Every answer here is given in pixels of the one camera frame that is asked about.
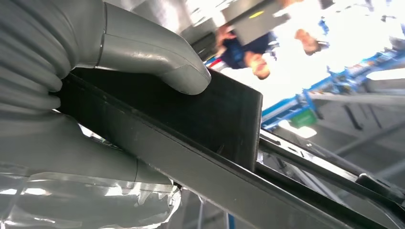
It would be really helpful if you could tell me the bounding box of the person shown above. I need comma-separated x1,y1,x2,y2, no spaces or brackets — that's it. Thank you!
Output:
294,28,330,57
215,23,279,80

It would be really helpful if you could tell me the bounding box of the grey laptop with yellow sticker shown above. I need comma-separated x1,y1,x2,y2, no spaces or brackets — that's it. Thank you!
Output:
221,0,292,46

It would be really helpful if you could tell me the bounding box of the blue metal shelf rack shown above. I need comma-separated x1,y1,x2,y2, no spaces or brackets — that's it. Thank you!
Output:
261,47,405,130

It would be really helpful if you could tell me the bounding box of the green plastic crate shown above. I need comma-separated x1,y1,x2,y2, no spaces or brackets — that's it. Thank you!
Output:
290,110,318,129

